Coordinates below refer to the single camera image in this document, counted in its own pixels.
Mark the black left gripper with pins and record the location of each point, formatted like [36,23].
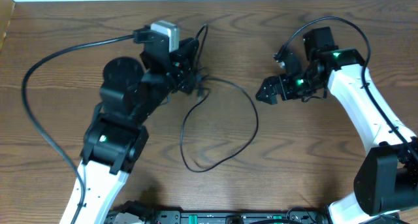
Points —
[180,73]

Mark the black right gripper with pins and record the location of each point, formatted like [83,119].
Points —
[269,83]

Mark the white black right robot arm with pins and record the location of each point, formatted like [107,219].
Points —
[387,179]

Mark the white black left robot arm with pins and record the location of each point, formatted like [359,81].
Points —
[132,89]

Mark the wooden side panel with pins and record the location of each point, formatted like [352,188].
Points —
[6,10]

